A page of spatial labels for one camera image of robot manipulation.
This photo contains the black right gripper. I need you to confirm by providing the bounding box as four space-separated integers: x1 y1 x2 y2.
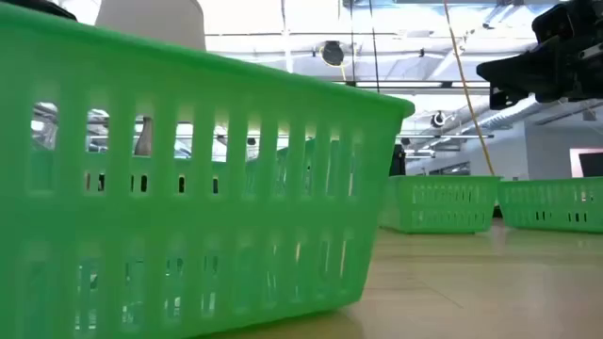
476 35 603 111

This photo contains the green slotted plastic basket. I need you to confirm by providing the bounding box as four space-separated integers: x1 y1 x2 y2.
378 174 502 234
497 176 603 234

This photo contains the large green plastic basket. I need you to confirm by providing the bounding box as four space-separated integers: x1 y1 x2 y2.
0 3 416 339

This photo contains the beige round pillar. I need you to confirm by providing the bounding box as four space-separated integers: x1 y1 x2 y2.
93 0 207 157

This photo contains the silver ventilation duct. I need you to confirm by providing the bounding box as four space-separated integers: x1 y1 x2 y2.
464 96 603 136

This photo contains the yellow hanging cable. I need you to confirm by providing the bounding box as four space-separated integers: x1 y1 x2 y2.
442 0 497 177

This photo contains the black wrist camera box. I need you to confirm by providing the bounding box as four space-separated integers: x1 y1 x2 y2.
530 0 603 46

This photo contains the dark wall monitor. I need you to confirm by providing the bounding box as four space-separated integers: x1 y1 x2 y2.
568 148 603 179

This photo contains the black upright post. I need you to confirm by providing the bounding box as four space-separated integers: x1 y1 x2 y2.
388 143 407 177

